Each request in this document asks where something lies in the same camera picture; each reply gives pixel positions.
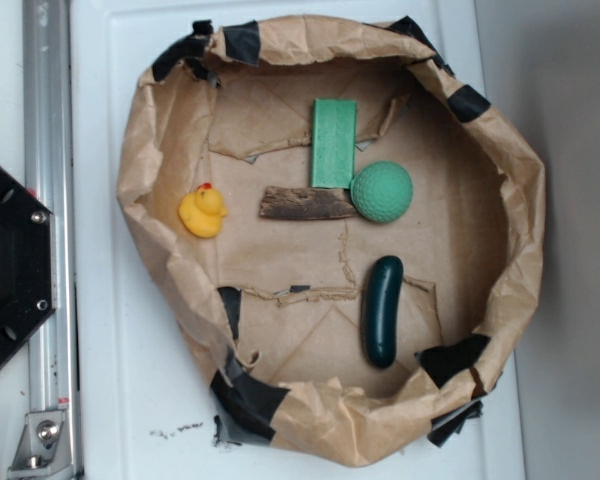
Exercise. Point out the dark green plastic pickle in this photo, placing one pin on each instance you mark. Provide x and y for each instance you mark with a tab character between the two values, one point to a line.
380	311

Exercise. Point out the brown bark piece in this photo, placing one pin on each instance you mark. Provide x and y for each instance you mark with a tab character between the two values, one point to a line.
306	204

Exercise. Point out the brown paper bag tray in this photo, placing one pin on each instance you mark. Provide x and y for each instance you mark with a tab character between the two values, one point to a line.
271	309

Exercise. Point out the green dimpled ball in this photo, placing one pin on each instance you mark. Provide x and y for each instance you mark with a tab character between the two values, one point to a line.
382	192

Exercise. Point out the yellow rubber duck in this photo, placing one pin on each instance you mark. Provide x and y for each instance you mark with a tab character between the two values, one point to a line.
202	211

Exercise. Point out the green foam block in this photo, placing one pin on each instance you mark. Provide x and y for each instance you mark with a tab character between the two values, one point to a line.
333	143

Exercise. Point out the aluminium extrusion rail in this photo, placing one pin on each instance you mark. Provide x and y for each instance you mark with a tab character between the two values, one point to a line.
53	349

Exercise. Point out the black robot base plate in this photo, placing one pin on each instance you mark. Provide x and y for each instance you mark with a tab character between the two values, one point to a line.
26	275

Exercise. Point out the metal corner bracket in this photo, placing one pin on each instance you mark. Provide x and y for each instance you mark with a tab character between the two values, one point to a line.
44	446

